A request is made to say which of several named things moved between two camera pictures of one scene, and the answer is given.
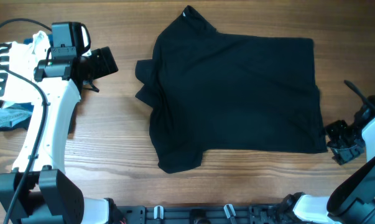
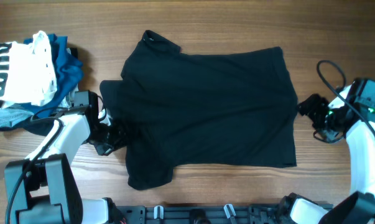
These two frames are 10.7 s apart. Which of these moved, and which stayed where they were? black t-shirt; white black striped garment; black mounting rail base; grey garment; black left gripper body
Moved: black t-shirt; black left gripper body
Stayed: black mounting rail base; grey garment; white black striped garment
